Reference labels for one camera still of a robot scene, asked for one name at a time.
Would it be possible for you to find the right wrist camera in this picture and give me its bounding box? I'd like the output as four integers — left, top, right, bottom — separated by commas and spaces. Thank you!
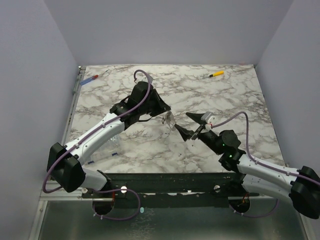
201, 111, 216, 130

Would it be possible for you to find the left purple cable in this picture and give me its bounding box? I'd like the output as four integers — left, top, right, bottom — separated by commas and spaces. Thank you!
41, 69, 154, 221

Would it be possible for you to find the metal carabiner with key rings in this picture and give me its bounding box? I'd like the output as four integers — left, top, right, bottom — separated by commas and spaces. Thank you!
161, 111, 176, 131

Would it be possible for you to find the purple cable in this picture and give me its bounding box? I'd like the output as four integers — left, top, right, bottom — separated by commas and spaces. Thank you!
209, 111, 320, 218
41, 69, 154, 221

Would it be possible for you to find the black mounting rail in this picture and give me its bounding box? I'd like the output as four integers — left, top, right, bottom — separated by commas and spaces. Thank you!
82, 173, 247, 209

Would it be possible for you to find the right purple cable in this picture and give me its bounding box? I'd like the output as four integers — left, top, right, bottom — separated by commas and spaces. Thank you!
209, 111, 320, 218

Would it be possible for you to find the yellow screwdriver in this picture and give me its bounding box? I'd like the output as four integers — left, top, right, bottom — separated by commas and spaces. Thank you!
209, 70, 224, 78

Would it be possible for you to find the blue red screwdriver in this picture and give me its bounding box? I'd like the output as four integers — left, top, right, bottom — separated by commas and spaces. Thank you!
79, 70, 108, 86

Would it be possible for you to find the aluminium side rail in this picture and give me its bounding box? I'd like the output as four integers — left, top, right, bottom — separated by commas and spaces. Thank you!
60, 65, 87, 145

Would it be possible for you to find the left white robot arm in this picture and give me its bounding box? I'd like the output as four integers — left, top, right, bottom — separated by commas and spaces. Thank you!
46, 81, 171, 198

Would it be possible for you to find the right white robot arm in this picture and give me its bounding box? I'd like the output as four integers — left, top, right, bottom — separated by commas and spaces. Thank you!
174, 111, 320, 219

